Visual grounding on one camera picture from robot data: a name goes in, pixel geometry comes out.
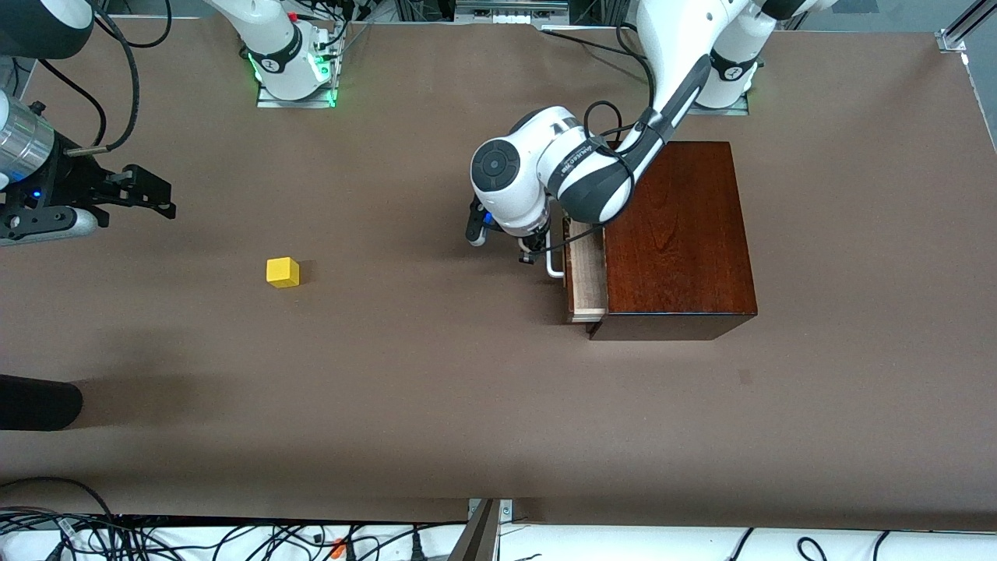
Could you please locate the wooden drawer with white handle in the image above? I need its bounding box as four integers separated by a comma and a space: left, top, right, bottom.
545, 217, 608, 323

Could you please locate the yellow cube block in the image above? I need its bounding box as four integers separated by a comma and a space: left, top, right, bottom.
266, 256, 301, 290

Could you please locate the dark brown wooden cabinet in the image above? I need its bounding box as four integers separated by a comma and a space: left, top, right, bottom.
586, 141, 758, 341

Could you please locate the white power strip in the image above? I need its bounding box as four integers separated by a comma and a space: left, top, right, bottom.
456, 0, 569, 24

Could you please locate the black padded object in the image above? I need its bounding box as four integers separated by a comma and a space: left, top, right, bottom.
0, 375, 83, 431

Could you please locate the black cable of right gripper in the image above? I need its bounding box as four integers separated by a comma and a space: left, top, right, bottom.
66, 8, 143, 157

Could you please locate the metal base plate of right arm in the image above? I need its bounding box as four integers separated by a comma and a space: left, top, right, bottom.
255, 31, 340, 108

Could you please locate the black cable across table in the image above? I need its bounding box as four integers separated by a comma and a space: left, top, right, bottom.
541, 27, 647, 63

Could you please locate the metal base plate of left arm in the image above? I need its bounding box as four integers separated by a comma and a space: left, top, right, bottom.
685, 92, 751, 116

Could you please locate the large black cable loop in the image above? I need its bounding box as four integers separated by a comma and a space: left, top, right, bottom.
0, 477, 116, 519

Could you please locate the aluminium profile bracket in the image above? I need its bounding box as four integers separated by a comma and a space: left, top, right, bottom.
448, 499, 515, 561

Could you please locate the white cable tray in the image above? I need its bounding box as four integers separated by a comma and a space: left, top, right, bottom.
0, 520, 997, 561

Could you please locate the aluminium frame rail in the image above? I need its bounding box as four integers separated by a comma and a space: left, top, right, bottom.
937, 0, 997, 54

